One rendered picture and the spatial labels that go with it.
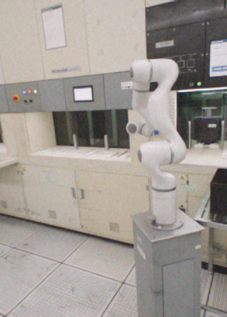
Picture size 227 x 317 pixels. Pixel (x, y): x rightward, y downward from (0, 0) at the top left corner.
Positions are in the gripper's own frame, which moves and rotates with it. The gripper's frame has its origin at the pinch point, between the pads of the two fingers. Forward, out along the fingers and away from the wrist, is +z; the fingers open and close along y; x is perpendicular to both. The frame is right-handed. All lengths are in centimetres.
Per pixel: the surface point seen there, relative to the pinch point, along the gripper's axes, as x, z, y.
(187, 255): -57, -63, 40
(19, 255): -120, -34, -121
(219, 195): -33, -40, 51
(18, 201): -92, 12, -168
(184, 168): -37.3, 12.4, 20.9
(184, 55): 41.6, 12.5, 21.0
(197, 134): -20, 64, 21
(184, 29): 57, 13, 21
